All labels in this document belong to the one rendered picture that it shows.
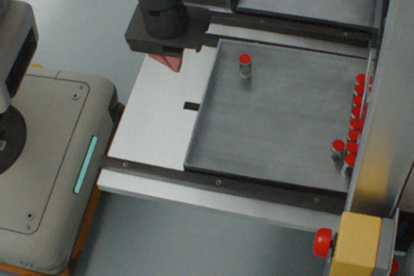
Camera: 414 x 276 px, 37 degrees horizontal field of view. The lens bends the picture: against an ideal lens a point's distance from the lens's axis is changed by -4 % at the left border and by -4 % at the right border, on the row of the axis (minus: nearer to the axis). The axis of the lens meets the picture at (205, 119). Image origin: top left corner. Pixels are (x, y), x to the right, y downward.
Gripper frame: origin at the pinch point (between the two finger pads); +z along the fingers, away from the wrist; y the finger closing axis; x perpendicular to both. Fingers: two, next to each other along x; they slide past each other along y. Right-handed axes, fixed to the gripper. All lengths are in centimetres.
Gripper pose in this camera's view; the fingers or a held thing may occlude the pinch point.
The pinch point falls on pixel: (177, 65)
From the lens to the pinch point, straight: 91.7
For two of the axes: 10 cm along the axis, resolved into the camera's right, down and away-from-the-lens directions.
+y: 9.6, 1.5, -2.3
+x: 2.5, -8.3, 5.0
